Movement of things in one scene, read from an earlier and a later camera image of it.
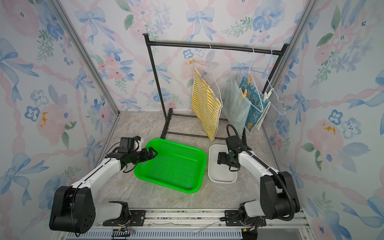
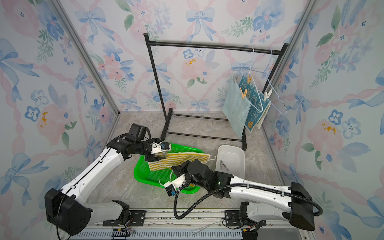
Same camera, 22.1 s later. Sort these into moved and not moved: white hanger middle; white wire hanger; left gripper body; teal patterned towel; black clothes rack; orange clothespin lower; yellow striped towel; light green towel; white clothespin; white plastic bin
Moved: yellow striped towel; left gripper body; white wire hanger; white plastic bin
Not moved: orange clothespin lower; white hanger middle; teal patterned towel; light green towel; black clothes rack; white clothespin
